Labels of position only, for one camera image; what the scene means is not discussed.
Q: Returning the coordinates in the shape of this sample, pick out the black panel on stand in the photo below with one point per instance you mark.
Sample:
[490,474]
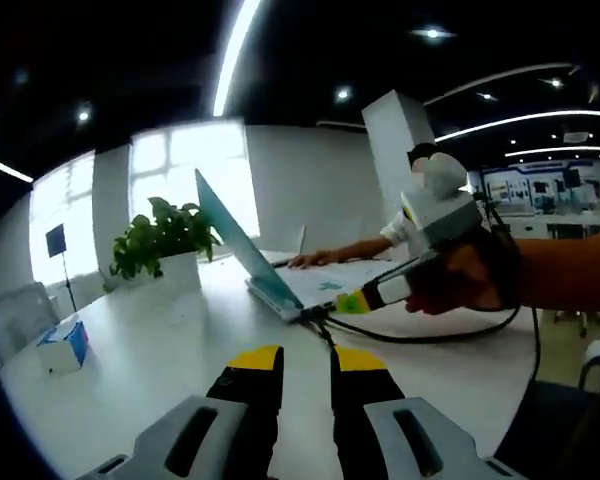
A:
[55,239]

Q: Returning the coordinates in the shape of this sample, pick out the white office chair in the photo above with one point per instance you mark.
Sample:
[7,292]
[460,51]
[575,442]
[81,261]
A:
[585,325]

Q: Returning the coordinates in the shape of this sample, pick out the blue white tissue box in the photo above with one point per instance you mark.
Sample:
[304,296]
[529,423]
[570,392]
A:
[62,347]

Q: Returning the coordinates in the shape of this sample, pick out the potted green plant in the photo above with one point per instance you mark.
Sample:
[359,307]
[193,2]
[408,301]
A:
[180,270]

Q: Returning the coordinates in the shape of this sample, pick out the person's right hand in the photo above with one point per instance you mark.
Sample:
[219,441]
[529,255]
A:
[470,280]

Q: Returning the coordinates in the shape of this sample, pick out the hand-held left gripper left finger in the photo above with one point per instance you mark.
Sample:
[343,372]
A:
[245,400]

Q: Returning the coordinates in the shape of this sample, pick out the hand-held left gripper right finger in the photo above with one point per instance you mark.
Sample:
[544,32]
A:
[360,395]

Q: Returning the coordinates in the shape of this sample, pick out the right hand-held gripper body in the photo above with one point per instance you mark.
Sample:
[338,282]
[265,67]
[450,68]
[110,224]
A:
[445,210]

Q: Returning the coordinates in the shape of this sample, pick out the white laptop computer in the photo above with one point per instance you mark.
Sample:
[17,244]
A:
[260,265]

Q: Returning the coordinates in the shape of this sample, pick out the grey mesh chair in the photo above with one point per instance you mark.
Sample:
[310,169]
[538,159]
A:
[15,320]

